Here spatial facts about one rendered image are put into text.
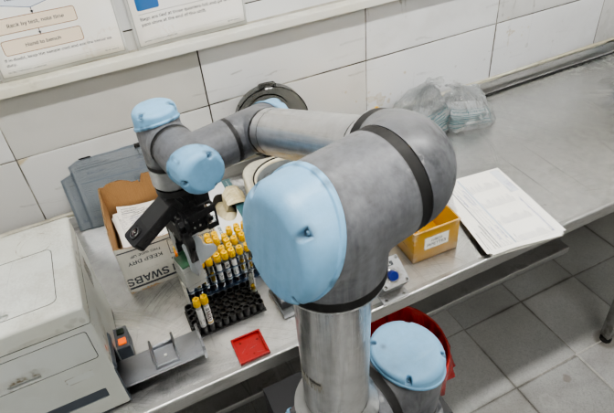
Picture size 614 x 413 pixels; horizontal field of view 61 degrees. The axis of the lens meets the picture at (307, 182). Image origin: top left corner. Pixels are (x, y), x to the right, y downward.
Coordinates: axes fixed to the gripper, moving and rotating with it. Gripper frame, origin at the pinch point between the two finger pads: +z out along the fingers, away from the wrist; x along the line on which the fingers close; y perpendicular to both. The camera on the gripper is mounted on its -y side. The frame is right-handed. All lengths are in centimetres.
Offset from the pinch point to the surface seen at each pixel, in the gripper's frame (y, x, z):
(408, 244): 50, -14, 17
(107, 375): -22.2, -3.5, 11.8
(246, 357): 2.8, -11.1, 22.2
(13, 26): -5, 57, -36
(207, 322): 0.6, 0.6, 19.4
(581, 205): 99, -32, 23
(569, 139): 126, -13, 23
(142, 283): -5.6, 22.8, 20.4
